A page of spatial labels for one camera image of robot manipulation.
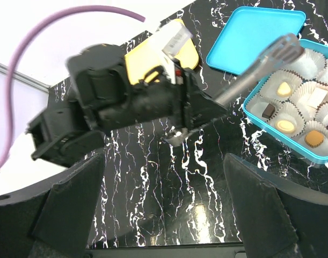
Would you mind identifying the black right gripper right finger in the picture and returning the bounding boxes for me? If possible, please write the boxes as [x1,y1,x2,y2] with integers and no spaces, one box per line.
[223,153,328,257]

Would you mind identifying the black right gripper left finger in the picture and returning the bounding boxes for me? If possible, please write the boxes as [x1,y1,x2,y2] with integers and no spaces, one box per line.
[0,154,105,257]

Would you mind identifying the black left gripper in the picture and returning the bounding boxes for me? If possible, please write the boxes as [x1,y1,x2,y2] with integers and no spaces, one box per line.
[66,45,227,134]

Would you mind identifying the teal tin lid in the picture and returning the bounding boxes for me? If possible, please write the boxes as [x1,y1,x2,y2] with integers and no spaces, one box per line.
[206,6,306,75]

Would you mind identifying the teal tin box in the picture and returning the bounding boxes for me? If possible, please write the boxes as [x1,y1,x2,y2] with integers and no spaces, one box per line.
[243,39,328,165]

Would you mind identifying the metal tongs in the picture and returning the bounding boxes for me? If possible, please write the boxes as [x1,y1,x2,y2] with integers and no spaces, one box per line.
[165,33,304,147]

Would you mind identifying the white oval chocolate left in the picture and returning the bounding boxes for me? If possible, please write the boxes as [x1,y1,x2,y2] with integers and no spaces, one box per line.
[275,120,296,134]

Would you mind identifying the white chocolate triangle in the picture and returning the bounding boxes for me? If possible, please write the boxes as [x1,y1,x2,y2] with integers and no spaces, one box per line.
[276,82,292,97]

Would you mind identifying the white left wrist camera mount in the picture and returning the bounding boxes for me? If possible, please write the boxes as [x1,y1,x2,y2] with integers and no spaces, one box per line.
[150,20,192,84]

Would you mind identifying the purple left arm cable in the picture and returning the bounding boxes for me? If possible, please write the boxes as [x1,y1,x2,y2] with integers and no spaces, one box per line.
[0,5,146,175]

